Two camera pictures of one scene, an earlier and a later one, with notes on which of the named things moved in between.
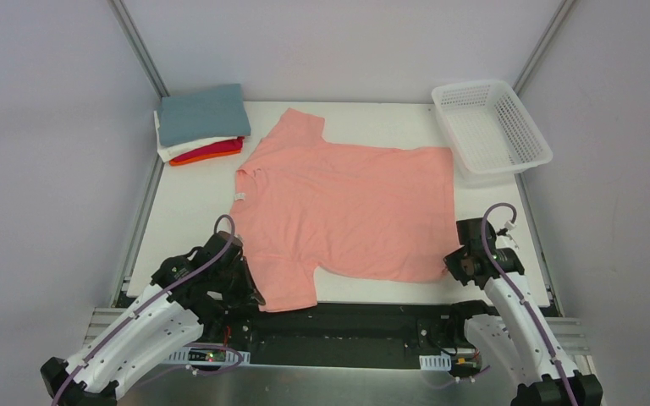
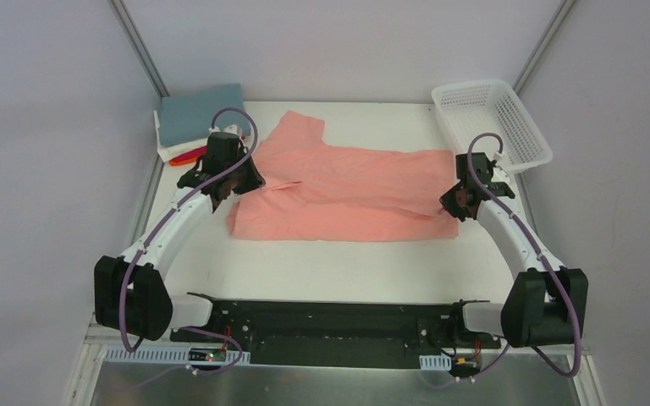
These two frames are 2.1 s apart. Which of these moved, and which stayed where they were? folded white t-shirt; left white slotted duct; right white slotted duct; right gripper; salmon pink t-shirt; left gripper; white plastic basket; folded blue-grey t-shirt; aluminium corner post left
Moved: right gripper; salmon pink t-shirt; left gripper
Stayed: folded white t-shirt; folded blue-grey t-shirt; white plastic basket; left white slotted duct; aluminium corner post left; right white slotted duct
